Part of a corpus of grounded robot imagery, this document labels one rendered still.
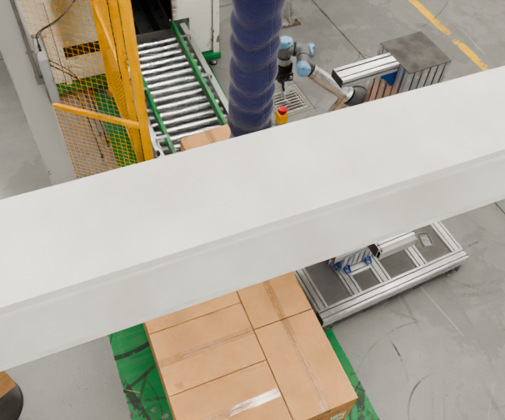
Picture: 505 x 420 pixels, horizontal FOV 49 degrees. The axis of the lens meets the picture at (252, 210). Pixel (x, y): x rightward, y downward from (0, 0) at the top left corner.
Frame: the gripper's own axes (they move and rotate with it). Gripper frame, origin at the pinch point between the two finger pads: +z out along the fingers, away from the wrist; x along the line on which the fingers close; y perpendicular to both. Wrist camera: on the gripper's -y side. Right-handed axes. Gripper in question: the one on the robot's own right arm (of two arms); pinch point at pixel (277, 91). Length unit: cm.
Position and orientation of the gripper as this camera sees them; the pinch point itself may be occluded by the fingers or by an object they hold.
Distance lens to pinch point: 328.4
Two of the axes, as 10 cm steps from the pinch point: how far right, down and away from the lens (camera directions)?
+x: -4.3, -7.4, 5.2
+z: -0.5, 5.9, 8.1
